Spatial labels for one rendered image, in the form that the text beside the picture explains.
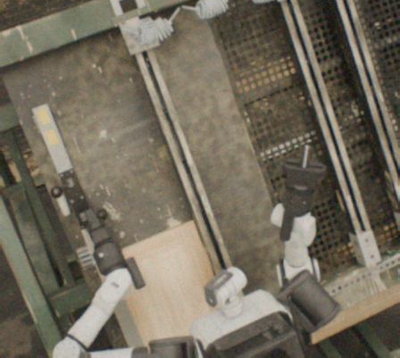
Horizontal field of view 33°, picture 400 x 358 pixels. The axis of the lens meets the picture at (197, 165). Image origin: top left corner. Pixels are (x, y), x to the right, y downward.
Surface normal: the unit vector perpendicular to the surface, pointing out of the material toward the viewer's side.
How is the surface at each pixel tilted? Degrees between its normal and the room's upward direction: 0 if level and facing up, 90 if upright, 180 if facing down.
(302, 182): 78
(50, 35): 58
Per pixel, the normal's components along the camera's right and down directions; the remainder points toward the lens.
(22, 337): -0.15, -0.73
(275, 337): -0.29, -0.89
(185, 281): 0.26, 0.10
